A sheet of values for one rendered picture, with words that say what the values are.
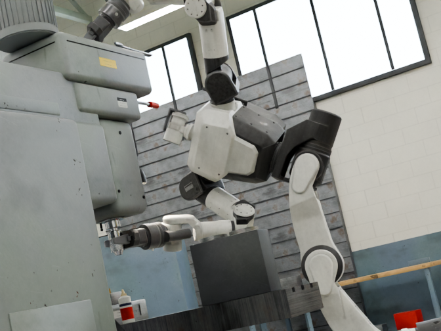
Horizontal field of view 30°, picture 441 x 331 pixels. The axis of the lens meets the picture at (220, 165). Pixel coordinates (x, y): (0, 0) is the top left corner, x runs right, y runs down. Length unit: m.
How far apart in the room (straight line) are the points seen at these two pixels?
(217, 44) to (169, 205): 8.72
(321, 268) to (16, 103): 1.16
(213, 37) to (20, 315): 1.27
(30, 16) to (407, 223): 7.95
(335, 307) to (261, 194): 7.98
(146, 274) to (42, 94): 6.40
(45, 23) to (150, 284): 6.34
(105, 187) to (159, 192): 9.04
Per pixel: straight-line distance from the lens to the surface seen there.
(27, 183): 2.15
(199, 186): 3.04
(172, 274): 8.72
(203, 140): 2.92
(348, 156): 10.40
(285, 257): 10.67
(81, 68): 2.64
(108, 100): 2.72
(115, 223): 2.74
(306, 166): 2.87
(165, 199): 11.56
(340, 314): 2.88
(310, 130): 2.91
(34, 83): 2.48
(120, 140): 2.74
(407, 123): 10.17
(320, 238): 2.89
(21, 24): 2.62
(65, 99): 2.57
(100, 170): 2.57
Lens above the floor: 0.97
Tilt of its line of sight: 9 degrees up
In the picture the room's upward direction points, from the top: 13 degrees counter-clockwise
